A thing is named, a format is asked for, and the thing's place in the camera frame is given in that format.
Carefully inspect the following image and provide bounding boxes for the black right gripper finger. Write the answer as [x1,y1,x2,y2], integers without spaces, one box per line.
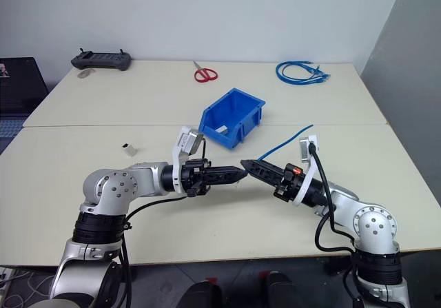
[240,161,285,189]
[239,159,290,178]

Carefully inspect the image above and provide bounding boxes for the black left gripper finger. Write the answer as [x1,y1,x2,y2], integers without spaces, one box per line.
[207,165,247,177]
[207,174,247,187]

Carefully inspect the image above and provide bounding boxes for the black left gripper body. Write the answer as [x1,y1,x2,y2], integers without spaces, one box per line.
[181,158,212,198]

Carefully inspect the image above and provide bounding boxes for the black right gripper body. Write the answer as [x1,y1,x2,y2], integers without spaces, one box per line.
[273,163,305,203]

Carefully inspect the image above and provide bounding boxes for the blue network cable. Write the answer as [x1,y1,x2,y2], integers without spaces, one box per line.
[256,124,315,161]

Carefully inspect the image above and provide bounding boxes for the blue plastic bin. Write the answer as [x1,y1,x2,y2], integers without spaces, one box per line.
[198,87,267,151]

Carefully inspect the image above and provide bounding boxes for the dark rounded shape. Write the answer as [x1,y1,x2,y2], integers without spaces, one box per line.
[176,277,223,308]
[258,271,298,308]

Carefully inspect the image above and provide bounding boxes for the black handheld controller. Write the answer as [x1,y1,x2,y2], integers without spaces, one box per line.
[70,48,132,72]

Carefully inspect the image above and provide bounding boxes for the black laptop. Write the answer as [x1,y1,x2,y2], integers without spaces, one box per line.
[0,57,50,140]

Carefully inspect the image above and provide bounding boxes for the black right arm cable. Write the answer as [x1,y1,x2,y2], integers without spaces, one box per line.
[307,142,359,308]

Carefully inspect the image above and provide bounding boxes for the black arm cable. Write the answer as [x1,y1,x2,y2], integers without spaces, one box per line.
[307,142,359,308]
[116,138,209,308]

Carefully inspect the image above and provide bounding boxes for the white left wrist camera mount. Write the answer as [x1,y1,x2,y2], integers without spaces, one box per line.
[171,125,205,194]

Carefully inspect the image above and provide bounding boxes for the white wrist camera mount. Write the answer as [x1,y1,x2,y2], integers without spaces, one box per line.
[171,125,205,194]
[292,134,322,207]

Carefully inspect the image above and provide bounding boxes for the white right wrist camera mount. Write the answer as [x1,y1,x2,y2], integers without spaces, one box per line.
[292,134,322,207]

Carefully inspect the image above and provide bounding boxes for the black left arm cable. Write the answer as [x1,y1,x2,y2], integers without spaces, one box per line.
[116,138,209,308]

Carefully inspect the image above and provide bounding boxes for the coiled blue network cables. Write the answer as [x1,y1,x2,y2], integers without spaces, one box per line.
[275,59,332,85]

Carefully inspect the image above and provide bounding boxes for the red handled scissors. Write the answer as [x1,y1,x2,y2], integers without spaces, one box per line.
[192,61,219,83]

